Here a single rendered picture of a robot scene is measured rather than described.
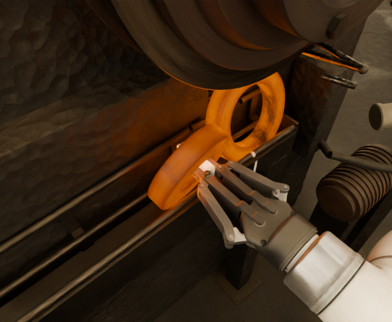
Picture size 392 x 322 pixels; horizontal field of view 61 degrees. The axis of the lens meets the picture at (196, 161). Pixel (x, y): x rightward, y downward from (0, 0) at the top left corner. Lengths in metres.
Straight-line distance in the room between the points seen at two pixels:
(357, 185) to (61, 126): 0.67
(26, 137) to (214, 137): 0.24
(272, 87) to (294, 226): 0.29
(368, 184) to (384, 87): 1.40
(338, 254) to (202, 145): 0.21
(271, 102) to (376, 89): 1.58
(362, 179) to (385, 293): 0.49
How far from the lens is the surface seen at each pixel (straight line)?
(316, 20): 0.36
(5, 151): 0.45
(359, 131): 1.87
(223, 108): 0.55
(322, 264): 0.43
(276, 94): 0.65
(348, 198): 0.86
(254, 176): 0.50
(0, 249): 0.54
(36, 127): 0.47
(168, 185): 0.46
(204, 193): 0.48
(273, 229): 0.46
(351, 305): 0.43
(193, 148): 0.45
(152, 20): 0.32
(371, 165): 0.88
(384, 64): 2.47
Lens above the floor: 1.16
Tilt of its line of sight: 48 degrees down
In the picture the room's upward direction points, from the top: straight up
